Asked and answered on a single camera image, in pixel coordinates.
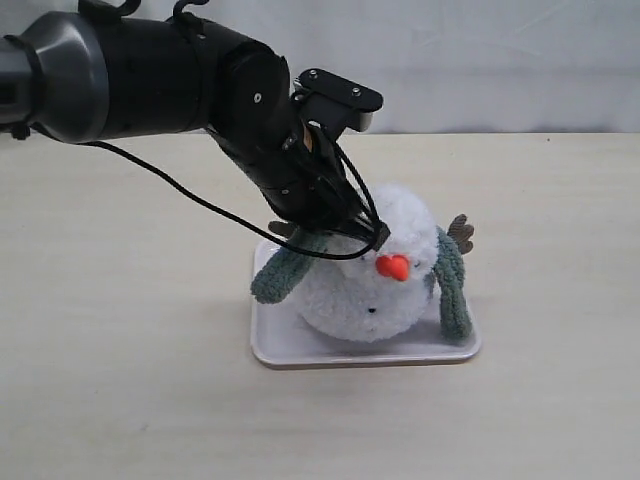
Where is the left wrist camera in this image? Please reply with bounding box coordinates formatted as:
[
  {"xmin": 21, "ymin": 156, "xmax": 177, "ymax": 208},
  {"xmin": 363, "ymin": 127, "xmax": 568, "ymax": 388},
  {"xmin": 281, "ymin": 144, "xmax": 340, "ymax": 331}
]
[{"xmin": 292, "ymin": 68, "xmax": 384, "ymax": 139}]

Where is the white backdrop curtain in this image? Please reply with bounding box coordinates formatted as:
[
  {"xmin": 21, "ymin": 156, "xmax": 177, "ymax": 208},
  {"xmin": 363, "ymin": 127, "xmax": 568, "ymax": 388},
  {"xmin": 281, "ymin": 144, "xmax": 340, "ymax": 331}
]
[{"xmin": 0, "ymin": 0, "xmax": 640, "ymax": 135}]

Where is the white plush snowman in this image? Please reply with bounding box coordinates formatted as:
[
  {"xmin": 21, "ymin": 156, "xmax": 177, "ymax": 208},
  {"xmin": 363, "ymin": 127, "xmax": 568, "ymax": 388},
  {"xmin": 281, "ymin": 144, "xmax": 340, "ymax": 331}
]
[{"xmin": 268, "ymin": 181, "xmax": 475, "ymax": 344}]

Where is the white rectangular tray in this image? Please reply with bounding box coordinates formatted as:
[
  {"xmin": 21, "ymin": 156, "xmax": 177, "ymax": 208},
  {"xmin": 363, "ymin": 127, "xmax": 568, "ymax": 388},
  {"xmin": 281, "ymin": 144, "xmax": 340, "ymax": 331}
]
[{"xmin": 250, "ymin": 235, "xmax": 481, "ymax": 369}]

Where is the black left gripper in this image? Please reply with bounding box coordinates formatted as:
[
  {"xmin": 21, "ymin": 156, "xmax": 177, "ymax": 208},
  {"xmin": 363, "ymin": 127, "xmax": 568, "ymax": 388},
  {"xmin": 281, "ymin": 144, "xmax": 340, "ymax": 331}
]
[{"xmin": 207, "ymin": 44, "xmax": 364, "ymax": 230}]

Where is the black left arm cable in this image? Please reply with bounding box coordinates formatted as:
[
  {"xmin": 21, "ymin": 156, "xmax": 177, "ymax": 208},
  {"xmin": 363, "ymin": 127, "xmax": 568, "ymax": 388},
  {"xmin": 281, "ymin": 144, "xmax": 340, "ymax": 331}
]
[{"xmin": 89, "ymin": 114, "xmax": 391, "ymax": 261}]

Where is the green knitted scarf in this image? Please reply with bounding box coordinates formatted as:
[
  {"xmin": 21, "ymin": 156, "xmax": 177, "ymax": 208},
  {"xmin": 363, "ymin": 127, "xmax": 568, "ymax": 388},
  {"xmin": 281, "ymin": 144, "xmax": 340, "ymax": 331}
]
[{"xmin": 249, "ymin": 224, "xmax": 475, "ymax": 344}]

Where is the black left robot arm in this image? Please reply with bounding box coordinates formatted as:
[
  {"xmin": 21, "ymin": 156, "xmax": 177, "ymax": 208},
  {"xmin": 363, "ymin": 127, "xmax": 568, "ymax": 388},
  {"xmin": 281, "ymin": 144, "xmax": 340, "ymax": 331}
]
[{"xmin": 1, "ymin": 1, "xmax": 363, "ymax": 234}]

